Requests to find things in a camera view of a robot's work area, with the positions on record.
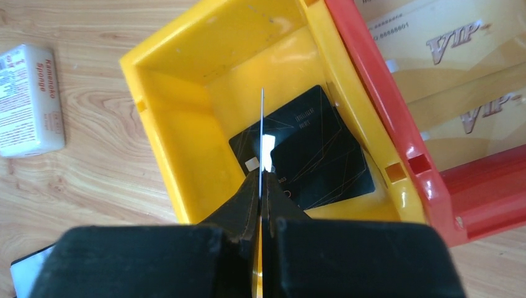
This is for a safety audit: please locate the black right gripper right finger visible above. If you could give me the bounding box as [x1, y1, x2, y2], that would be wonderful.
[261, 171, 466, 297]

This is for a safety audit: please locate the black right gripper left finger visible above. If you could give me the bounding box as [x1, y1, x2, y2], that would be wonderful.
[30, 171, 260, 297]

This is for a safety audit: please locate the dark credit card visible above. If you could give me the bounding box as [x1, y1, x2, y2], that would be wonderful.
[258, 88, 265, 201]
[270, 107, 375, 210]
[229, 85, 341, 174]

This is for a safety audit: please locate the black leather card holder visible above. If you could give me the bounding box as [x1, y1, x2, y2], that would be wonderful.
[10, 244, 55, 298]

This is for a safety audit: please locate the pink white card box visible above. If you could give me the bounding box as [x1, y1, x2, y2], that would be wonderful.
[1, 44, 65, 158]

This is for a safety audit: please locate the tan card in bin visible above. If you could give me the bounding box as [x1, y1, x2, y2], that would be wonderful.
[355, 0, 525, 102]

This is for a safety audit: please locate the yellow plastic bin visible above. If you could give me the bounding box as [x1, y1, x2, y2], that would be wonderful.
[120, 1, 426, 224]

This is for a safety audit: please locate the red plastic bin middle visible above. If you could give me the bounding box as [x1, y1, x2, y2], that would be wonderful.
[326, 1, 525, 246]

